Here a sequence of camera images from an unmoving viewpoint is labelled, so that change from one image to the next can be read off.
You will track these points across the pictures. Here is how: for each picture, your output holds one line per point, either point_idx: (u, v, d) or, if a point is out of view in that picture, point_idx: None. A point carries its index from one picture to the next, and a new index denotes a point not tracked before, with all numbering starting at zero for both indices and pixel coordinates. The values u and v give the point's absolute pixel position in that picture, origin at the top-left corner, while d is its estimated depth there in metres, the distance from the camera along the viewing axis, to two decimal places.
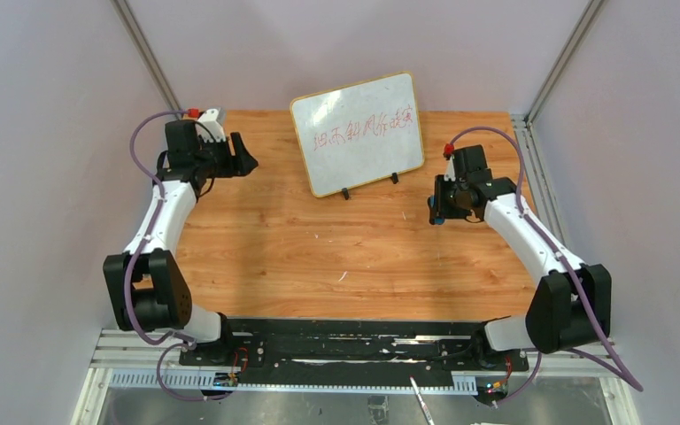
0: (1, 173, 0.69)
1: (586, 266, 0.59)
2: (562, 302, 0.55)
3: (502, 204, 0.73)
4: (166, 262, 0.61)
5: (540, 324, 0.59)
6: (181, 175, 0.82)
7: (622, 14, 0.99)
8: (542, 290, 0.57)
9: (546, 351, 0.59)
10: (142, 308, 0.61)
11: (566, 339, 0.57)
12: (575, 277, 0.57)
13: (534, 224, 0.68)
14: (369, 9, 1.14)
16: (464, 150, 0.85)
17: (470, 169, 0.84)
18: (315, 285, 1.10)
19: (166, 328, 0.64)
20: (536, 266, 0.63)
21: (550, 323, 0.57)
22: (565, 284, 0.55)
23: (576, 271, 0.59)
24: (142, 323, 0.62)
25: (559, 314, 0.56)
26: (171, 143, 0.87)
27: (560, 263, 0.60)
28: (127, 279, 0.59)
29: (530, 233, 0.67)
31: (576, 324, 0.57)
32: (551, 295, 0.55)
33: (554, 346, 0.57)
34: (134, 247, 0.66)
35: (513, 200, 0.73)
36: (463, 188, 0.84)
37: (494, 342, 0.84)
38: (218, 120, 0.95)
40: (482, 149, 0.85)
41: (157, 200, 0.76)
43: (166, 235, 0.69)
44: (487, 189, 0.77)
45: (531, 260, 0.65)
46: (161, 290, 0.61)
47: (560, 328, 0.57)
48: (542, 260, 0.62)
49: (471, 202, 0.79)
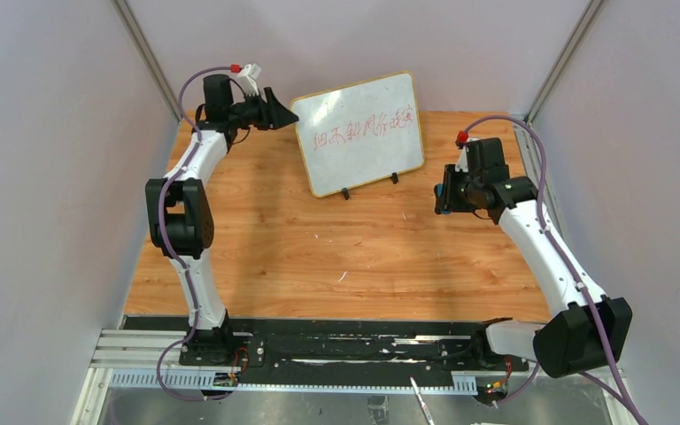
0: (0, 173, 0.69)
1: (607, 302, 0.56)
2: (579, 336, 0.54)
3: (522, 215, 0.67)
4: (197, 189, 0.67)
5: (551, 351, 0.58)
6: (217, 127, 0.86)
7: (621, 15, 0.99)
8: (559, 323, 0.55)
9: (553, 374, 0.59)
10: (173, 227, 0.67)
11: (577, 365, 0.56)
12: (597, 312, 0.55)
13: (555, 243, 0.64)
14: (369, 9, 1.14)
16: (481, 143, 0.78)
17: (486, 166, 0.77)
18: (315, 285, 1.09)
19: (192, 251, 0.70)
20: (553, 294, 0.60)
21: (562, 353, 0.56)
22: (583, 320, 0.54)
23: (597, 305, 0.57)
24: (172, 241, 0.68)
25: (573, 346, 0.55)
26: (208, 96, 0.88)
27: (582, 296, 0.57)
28: (161, 198, 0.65)
29: (552, 256, 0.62)
31: (589, 351, 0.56)
32: (568, 330, 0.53)
33: (564, 371, 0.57)
34: (171, 175, 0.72)
35: (532, 209, 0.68)
36: (478, 185, 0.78)
37: (495, 344, 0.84)
38: (251, 76, 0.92)
40: (499, 142, 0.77)
41: (193, 143, 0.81)
43: (200, 170, 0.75)
44: (506, 190, 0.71)
45: (550, 286, 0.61)
46: (191, 212, 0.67)
47: (572, 357, 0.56)
48: (562, 290, 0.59)
49: (486, 203, 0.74)
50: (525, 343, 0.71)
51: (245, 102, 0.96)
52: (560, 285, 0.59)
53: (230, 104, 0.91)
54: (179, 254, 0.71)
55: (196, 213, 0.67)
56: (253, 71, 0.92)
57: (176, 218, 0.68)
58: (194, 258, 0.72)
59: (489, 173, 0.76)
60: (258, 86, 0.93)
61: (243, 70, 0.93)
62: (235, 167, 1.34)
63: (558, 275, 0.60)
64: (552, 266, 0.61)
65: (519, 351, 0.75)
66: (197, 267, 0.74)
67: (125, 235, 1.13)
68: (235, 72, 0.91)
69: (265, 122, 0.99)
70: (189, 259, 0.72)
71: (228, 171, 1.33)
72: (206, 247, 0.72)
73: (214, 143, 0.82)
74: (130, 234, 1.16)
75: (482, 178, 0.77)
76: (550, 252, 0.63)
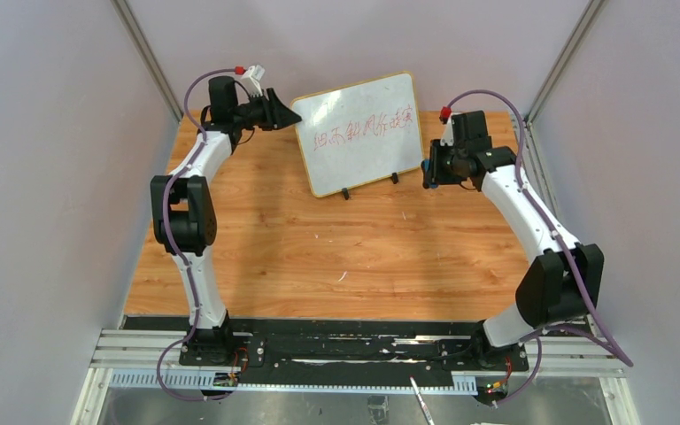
0: (0, 173, 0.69)
1: (581, 246, 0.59)
2: (555, 281, 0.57)
3: (501, 176, 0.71)
4: (201, 187, 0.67)
5: (531, 300, 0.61)
6: (222, 128, 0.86)
7: (620, 16, 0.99)
8: (536, 269, 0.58)
9: (535, 323, 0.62)
10: (178, 225, 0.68)
11: (554, 312, 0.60)
12: (572, 257, 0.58)
13: (533, 200, 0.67)
14: (368, 10, 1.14)
16: (465, 115, 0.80)
17: (468, 136, 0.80)
18: (315, 285, 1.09)
19: (195, 247, 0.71)
20: (531, 244, 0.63)
21: (540, 298, 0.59)
22: (559, 264, 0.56)
23: (571, 250, 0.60)
24: (175, 237, 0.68)
25: (549, 291, 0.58)
26: (212, 98, 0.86)
27: (556, 243, 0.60)
28: (166, 194, 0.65)
29: (527, 207, 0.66)
31: (566, 299, 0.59)
32: (544, 274, 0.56)
33: (544, 319, 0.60)
34: (176, 173, 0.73)
35: (511, 173, 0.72)
36: (461, 155, 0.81)
37: (494, 338, 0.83)
38: (255, 77, 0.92)
40: (482, 113, 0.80)
41: (198, 142, 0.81)
43: (204, 168, 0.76)
44: (487, 158, 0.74)
45: (528, 237, 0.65)
46: (195, 209, 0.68)
47: (550, 305, 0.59)
48: (537, 238, 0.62)
49: (468, 172, 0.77)
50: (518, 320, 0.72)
51: (249, 103, 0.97)
52: (537, 235, 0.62)
53: (235, 105, 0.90)
54: (181, 251, 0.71)
55: (199, 211, 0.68)
56: (258, 72, 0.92)
57: (180, 214, 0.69)
58: (197, 255, 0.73)
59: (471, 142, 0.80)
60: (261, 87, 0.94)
61: (247, 71, 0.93)
62: (235, 167, 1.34)
63: (534, 227, 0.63)
64: (529, 220, 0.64)
65: (511, 341, 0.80)
66: (197, 264, 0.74)
67: (125, 235, 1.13)
68: (240, 73, 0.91)
69: (269, 122, 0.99)
70: (190, 257, 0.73)
71: (228, 171, 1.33)
72: (209, 244, 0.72)
73: (219, 143, 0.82)
74: (130, 234, 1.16)
75: (464, 148, 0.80)
76: (525, 204, 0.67)
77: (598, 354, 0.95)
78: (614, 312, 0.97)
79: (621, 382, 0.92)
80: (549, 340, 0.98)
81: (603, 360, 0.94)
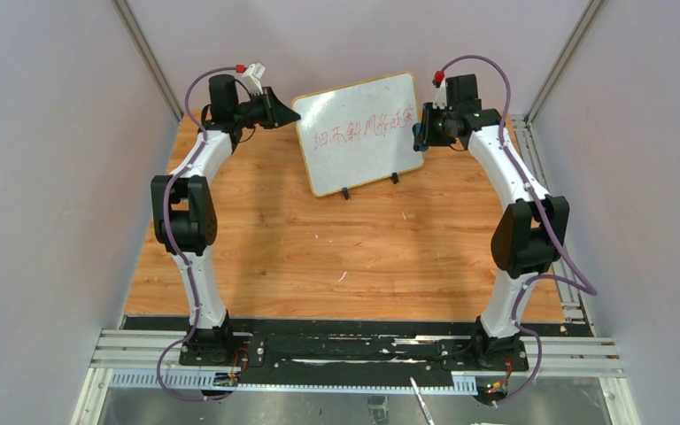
0: (0, 173, 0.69)
1: (551, 198, 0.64)
2: (526, 226, 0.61)
3: (485, 135, 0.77)
4: (202, 187, 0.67)
5: (503, 248, 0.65)
6: (222, 127, 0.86)
7: (620, 16, 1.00)
8: (507, 217, 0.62)
9: (506, 270, 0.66)
10: (178, 225, 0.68)
11: (526, 258, 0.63)
12: (541, 206, 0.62)
13: (510, 155, 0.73)
14: (368, 10, 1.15)
16: (458, 78, 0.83)
17: (459, 98, 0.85)
18: (315, 285, 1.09)
19: (195, 246, 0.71)
20: (506, 195, 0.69)
21: (510, 244, 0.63)
22: (528, 212, 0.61)
23: (542, 201, 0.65)
24: (176, 237, 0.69)
25: (518, 237, 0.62)
26: (213, 97, 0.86)
27: (529, 193, 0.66)
28: (166, 193, 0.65)
29: (506, 164, 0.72)
31: (535, 244, 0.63)
32: (513, 219, 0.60)
33: (514, 264, 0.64)
34: (177, 173, 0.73)
35: (495, 131, 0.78)
36: (452, 116, 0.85)
37: (490, 328, 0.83)
38: (256, 75, 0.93)
40: (474, 77, 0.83)
41: (199, 142, 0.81)
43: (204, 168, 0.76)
44: (474, 119, 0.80)
45: (504, 189, 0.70)
46: (195, 209, 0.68)
47: (521, 250, 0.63)
48: (512, 190, 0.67)
49: (456, 130, 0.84)
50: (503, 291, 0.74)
51: (250, 102, 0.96)
52: (512, 188, 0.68)
53: (235, 104, 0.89)
54: (181, 251, 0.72)
55: (200, 212, 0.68)
56: (258, 70, 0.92)
57: (180, 213, 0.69)
58: (197, 254, 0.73)
59: (461, 105, 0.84)
60: (262, 85, 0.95)
61: (247, 69, 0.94)
62: (235, 167, 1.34)
63: (510, 181, 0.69)
64: (506, 173, 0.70)
65: (505, 325, 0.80)
66: (198, 264, 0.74)
67: (125, 235, 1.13)
68: (241, 72, 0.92)
69: (269, 120, 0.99)
70: (191, 256, 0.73)
71: (228, 171, 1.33)
72: (209, 244, 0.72)
73: (220, 143, 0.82)
74: (130, 234, 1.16)
75: (454, 111, 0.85)
76: (504, 160, 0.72)
77: (598, 354, 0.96)
78: (615, 312, 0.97)
79: (621, 382, 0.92)
80: (549, 341, 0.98)
81: (602, 360, 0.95)
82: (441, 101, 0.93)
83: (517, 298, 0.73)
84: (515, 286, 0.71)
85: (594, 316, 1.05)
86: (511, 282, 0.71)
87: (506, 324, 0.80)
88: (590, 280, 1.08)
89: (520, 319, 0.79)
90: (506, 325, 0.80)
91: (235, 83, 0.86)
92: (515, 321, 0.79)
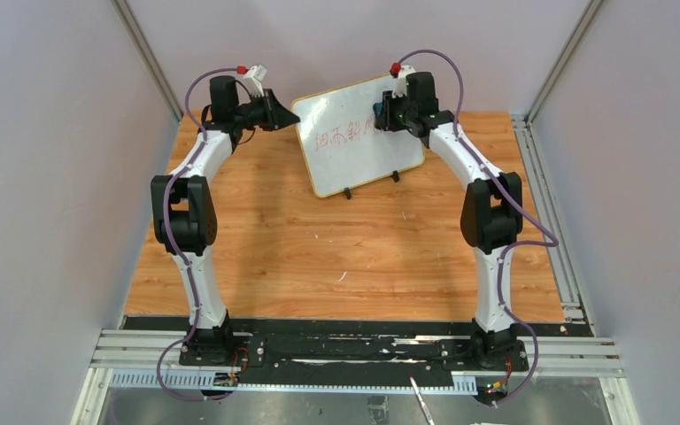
0: (0, 176, 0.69)
1: (505, 176, 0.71)
2: (485, 202, 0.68)
3: (442, 131, 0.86)
4: (203, 187, 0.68)
5: (469, 224, 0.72)
6: (222, 127, 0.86)
7: (620, 16, 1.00)
8: (468, 196, 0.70)
9: (478, 244, 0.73)
10: (179, 226, 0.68)
11: (492, 230, 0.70)
12: (498, 182, 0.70)
13: (465, 144, 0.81)
14: (368, 10, 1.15)
16: (417, 80, 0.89)
17: (419, 98, 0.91)
18: (315, 286, 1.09)
19: (196, 246, 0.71)
20: (465, 178, 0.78)
21: (475, 219, 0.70)
22: (486, 187, 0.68)
23: (498, 178, 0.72)
24: (178, 238, 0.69)
25: (481, 212, 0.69)
26: (213, 98, 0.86)
27: (483, 173, 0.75)
28: (166, 195, 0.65)
29: (461, 150, 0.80)
31: (498, 219, 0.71)
32: (475, 196, 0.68)
33: (482, 237, 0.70)
34: (176, 173, 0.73)
35: (449, 127, 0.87)
36: (412, 114, 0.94)
37: (485, 320, 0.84)
38: (257, 77, 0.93)
40: (431, 78, 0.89)
41: (199, 142, 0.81)
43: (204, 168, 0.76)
44: (430, 119, 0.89)
45: (462, 173, 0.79)
46: (195, 209, 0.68)
47: (487, 223, 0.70)
48: (470, 173, 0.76)
49: (416, 131, 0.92)
50: (490, 275, 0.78)
51: (251, 103, 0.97)
52: (469, 171, 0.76)
53: (235, 104, 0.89)
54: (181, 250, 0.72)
55: (199, 212, 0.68)
56: (258, 72, 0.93)
57: (180, 214, 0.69)
58: (197, 254, 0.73)
59: (421, 106, 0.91)
60: (262, 88, 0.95)
61: (250, 71, 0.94)
62: (235, 167, 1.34)
63: (467, 165, 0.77)
64: (463, 159, 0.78)
65: (496, 314, 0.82)
66: (198, 263, 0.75)
67: (124, 235, 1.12)
68: (242, 72, 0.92)
69: (269, 122, 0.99)
70: (191, 256, 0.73)
71: (227, 172, 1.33)
72: (209, 243, 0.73)
73: (220, 142, 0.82)
74: (131, 235, 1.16)
75: (414, 108, 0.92)
76: (459, 149, 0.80)
77: (598, 354, 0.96)
78: (616, 312, 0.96)
79: (621, 382, 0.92)
80: (549, 341, 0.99)
81: (601, 360, 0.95)
82: (399, 90, 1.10)
83: (500, 274, 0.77)
84: (491, 261, 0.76)
85: (594, 315, 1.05)
86: (488, 259, 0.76)
87: (498, 312, 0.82)
88: (590, 281, 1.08)
89: (508, 305, 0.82)
90: (496, 312, 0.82)
91: (235, 83, 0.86)
92: (506, 306, 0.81)
